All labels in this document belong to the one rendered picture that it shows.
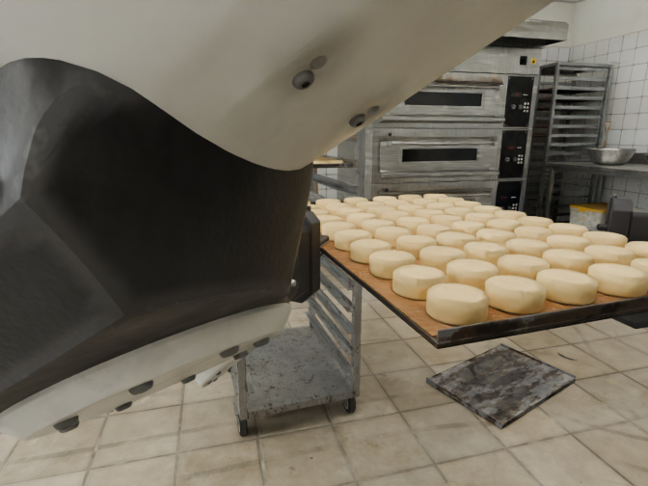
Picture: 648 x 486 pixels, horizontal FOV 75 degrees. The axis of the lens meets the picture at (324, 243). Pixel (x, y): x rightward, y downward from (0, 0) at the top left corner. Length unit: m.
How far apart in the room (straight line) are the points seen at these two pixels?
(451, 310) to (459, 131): 3.48
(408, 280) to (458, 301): 0.06
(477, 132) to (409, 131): 0.64
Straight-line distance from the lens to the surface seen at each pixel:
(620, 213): 0.73
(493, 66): 3.99
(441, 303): 0.35
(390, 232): 0.57
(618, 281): 0.48
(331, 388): 1.81
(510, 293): 0.39
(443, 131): 3.72
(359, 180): 1.50
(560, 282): 0.43
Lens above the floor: 1.15
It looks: 15 degrees down
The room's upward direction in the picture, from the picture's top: straight up
